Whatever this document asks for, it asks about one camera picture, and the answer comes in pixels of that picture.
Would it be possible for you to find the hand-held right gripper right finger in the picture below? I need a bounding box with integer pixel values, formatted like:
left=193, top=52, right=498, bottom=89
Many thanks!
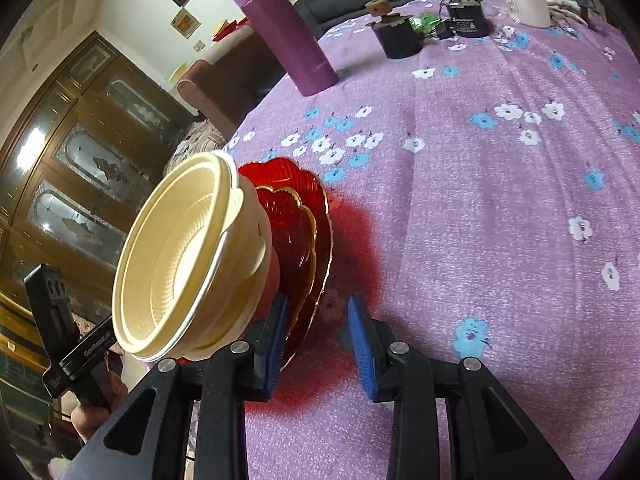
left=347, top=295, right=576, bottom=480

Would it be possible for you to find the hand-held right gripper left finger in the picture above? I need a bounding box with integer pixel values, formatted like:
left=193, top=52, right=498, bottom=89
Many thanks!
left=62, top=294, right=291, bottom=480

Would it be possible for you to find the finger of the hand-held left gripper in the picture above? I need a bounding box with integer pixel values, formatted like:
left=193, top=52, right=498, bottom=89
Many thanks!
left=24, top=264, right=81, bottom=361

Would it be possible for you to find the deep white bowl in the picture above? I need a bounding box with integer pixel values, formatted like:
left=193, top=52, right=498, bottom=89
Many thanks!
left=192, top=237, right=275, bottom=363

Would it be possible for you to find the small red glass plate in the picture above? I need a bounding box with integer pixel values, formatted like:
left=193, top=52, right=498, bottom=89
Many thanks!
left=252, top=185, right=321, bottom=321

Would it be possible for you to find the small cream plastic bowl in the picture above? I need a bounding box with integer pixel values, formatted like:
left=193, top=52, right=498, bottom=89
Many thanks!
left=112, top=150, right=236, bottom=361

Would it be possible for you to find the large cream plastic bowl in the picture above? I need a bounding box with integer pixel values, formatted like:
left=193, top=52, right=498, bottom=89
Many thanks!
left=172, top=157, right=266, bottom=361

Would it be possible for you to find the large red glass plate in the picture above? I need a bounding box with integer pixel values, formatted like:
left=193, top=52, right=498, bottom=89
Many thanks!
left=237, top=156, right=335, bottom=368

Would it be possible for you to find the person's left hand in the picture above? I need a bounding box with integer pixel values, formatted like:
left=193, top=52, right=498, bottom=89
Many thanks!
left=70, top=370, right=131, bottom=441

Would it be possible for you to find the wooden glass-door cabinet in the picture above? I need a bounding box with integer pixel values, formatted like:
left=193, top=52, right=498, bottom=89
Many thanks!
left=0, top=30, right=196, bottom=461

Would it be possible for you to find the purple floral tablecloth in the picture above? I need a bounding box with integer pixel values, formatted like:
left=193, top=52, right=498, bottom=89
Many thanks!
left=220, top=0, right=640, bottom=480

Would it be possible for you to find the patterned blanket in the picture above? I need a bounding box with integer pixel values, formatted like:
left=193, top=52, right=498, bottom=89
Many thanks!
left=167, top=120, right=231, bottom=176

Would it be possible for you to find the brown armchair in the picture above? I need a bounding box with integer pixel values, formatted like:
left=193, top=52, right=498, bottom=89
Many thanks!
left=177, top=25, right=286, bottom=138

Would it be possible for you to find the black jar with cork lid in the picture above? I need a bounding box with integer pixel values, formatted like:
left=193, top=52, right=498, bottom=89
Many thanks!
left=365, top=0, right=426, bottom=59

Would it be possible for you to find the purple thermos bottle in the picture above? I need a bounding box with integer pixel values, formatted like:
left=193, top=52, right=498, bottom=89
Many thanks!
left=227, top=0, right=340, bottom=97

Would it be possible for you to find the red decoration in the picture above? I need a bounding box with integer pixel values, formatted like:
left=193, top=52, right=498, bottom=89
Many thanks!
left=212, top=16, right=248, bottom=41

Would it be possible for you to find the green wrapper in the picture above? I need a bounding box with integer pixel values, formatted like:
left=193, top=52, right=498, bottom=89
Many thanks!
left=409, top=12, right=443, bottom=36

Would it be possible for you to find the black cylindrical container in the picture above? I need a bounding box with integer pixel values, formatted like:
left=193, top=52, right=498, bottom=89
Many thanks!
left=445, top=0, right=492, bottom=39

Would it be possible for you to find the beige cloth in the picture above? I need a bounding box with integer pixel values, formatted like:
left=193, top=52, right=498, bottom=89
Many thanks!
left=545, top=0, right=588, bottom=23

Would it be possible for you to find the yellow wall plaque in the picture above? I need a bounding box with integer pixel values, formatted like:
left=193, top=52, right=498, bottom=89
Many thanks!
left=170, top=7, right=202, bottom=37

